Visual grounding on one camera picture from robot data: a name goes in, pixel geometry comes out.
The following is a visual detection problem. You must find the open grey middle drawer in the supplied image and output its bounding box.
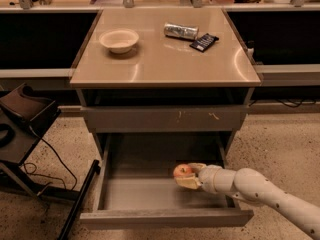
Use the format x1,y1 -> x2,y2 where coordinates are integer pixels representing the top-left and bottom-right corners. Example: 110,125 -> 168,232
80,133 -> 253,230

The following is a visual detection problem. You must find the dark blue snack packet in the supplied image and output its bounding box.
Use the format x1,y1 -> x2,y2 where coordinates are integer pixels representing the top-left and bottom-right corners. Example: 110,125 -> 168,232
190,33 -> 219,52

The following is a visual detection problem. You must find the red apple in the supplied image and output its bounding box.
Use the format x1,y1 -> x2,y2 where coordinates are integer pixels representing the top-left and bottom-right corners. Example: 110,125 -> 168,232
173,164 -> 193,177

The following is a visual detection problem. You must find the closed grey top drawer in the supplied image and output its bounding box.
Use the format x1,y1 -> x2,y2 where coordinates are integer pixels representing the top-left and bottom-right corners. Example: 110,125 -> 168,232
81,105 -> 248,133

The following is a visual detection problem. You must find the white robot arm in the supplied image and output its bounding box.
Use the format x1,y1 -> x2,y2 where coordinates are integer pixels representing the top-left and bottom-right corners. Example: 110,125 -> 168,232
173,163 -> 320,240

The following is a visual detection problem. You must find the silver crushed can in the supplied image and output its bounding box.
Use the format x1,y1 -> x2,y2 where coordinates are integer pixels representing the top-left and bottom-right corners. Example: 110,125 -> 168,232
164,22 -> 199,40

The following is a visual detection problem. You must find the grey drawer cabinet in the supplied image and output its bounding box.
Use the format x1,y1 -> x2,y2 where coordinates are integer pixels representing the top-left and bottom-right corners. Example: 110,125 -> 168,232
70,7 -> 260,153

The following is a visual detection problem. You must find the black metal leg bar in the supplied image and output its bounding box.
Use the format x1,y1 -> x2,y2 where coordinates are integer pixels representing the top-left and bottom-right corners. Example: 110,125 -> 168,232
57,160 -> 101,240

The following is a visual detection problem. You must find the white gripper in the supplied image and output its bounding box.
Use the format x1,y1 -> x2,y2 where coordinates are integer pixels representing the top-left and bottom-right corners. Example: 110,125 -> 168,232
175,163 -> 221,194

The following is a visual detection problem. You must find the black cable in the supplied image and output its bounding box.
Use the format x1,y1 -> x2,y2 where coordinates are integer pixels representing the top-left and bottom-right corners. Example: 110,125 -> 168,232
21,125 -> 79,192

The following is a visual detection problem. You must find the white paper bowl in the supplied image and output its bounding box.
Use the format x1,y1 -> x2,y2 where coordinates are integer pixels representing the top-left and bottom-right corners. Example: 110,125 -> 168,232
99,28 -> 139,54

